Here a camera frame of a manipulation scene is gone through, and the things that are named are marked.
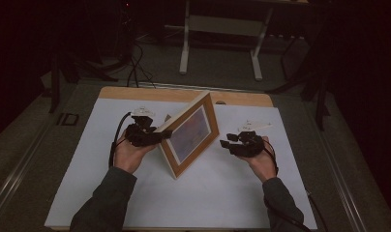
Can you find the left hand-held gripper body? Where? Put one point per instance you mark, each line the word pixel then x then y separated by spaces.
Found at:
pixel 138 135

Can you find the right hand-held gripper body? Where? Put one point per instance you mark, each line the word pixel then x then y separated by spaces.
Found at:
pixel 250 145

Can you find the person's left hand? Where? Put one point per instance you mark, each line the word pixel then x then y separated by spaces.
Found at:
pixel 130 158

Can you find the person's right hand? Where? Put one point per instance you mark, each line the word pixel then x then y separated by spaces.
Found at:
pixel 264 164

